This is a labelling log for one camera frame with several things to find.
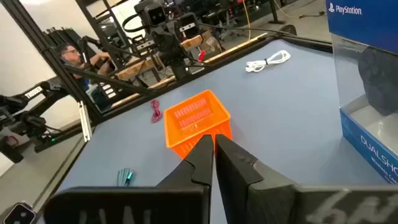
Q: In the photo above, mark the red tag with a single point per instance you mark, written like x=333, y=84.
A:
x=201, y=56

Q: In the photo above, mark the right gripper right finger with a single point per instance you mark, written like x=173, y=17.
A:
x=242, y=186

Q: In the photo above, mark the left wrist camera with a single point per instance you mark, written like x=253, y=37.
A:
x=155, y=14

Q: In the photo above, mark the black aluminium frame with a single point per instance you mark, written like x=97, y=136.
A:
x=46, y=53

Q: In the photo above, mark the black background robot arm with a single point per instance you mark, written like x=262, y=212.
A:
x=34, y=93

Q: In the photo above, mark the silver aluminium bracket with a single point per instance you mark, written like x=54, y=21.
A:
x=84, y=121

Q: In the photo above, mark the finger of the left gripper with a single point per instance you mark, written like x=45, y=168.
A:
x=145, y=45
x=189, y=26

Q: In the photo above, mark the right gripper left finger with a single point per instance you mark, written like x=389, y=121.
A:
x=186, y=186

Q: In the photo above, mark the black table-level camera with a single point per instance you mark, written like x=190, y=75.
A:
x=20, y=215

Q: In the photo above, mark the person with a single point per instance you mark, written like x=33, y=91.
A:
x=70, y=56

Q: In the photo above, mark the blue PlayStation controller box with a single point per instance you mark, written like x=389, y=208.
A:
x=357, y=18

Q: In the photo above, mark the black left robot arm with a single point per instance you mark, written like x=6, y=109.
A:
x=174, y=60

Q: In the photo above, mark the orange plastic basket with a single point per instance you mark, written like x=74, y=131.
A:
x=192, y=118

